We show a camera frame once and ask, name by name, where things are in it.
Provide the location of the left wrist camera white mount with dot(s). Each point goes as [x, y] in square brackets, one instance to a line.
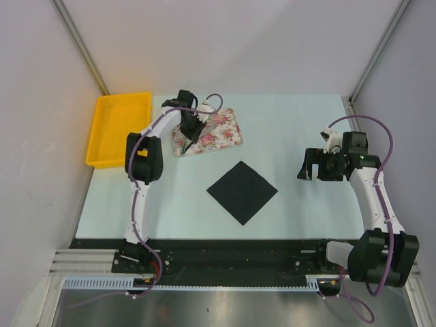
[205, 110]

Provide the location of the white slotted cable duct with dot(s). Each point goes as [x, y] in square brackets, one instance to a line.
[136, 284]

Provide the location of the left aluminium frame post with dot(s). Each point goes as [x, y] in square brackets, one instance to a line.
[77, 40]

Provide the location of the yellow plastic bin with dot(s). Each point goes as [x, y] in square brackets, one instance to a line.
[115, 116]

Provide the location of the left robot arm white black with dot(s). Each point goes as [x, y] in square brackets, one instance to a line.
[144, 165]

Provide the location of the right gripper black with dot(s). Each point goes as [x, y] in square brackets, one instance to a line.
[316, 156]

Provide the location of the silver table knife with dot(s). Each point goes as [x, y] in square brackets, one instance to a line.
[208, 128]

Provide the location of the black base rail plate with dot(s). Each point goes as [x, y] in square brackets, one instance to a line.
[238, 261]

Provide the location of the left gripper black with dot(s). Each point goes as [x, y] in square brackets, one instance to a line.
[194, 135]

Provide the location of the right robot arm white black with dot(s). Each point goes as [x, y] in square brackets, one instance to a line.
[385, 253]

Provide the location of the floral pattern tray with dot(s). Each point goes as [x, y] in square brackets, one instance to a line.
[227, 134]

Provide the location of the aluminium frame post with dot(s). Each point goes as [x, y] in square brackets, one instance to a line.
[77, 40]
[381, 46]

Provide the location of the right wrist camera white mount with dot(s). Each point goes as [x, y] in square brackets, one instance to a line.
[333, 141]

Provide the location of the right aluminium frame post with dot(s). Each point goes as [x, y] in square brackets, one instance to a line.
[381, 46]

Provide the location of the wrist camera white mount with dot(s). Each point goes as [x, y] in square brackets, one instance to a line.
[205, 110]
[333, 141]

